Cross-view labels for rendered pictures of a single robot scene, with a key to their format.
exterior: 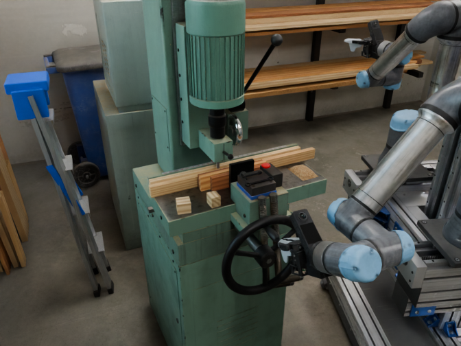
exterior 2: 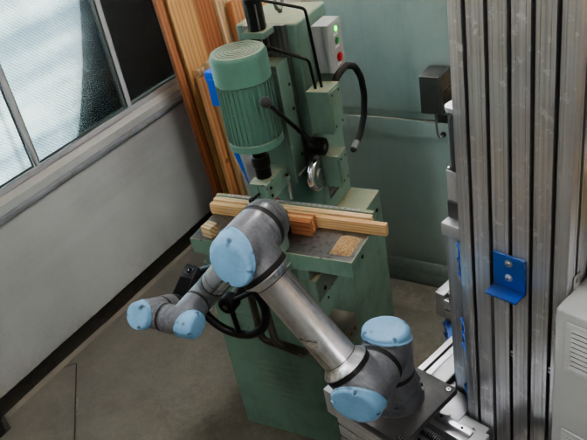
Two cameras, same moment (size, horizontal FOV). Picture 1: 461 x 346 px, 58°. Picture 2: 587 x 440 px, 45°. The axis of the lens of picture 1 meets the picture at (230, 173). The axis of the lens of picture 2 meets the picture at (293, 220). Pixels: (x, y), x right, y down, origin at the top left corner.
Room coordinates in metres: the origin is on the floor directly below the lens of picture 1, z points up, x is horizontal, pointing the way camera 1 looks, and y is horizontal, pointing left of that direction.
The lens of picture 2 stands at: (0.26, -1.76, 2.17)
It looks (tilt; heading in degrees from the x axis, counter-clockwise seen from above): 32 degrees down; 59
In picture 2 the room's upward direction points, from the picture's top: 11 degrees counter-clockwise
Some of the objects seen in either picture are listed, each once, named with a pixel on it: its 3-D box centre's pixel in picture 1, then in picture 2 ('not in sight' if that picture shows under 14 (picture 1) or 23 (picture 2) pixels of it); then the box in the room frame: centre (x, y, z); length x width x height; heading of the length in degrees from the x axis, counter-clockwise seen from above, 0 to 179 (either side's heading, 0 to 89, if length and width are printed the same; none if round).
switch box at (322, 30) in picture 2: not in sight; (328, 44); (1.64, 0.06, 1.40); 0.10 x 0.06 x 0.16; 26
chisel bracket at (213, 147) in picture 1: (215, 145); (270, 184); (1.31, 0.05, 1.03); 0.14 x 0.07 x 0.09; 26
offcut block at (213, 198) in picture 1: (213, 199); not in sight; (1.13, 0.05, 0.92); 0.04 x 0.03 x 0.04; 28
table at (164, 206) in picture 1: (245, 198); (275, 247); (1.22, -0.05, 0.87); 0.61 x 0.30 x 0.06; 116
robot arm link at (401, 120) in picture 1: (406, 128); not in sight; (1.56, -0.71, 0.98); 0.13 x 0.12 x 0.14; 111
